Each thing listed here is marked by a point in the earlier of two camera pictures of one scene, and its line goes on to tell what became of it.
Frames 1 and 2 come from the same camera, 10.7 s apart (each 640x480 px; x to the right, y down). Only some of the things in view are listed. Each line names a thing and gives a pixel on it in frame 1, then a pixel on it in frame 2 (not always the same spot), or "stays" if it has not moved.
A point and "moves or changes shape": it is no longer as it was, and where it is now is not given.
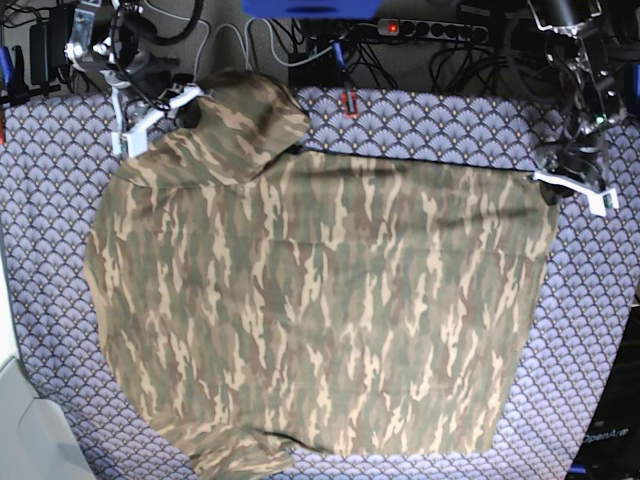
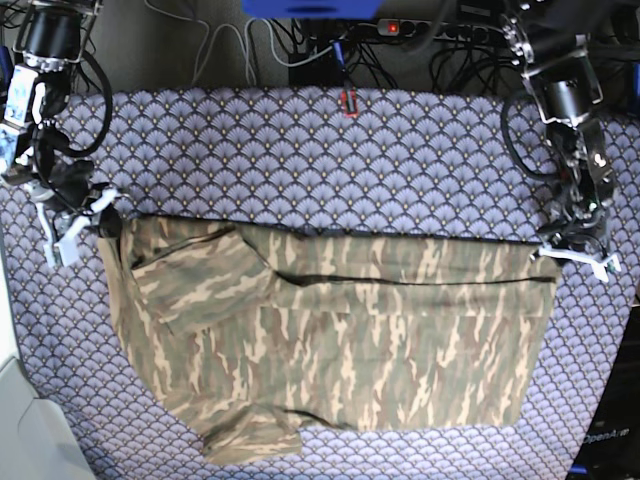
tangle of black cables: (515, 60) stays
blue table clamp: (6, 74) stays
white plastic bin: (40, 439) stays
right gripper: (134, 113) → (66, 200)
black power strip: (435, 30) stays
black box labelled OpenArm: (611, 450) stays
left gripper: (578, 165) → (579, 234)
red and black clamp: (353, 94) stays
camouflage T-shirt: (260, 300) moves or changes shape
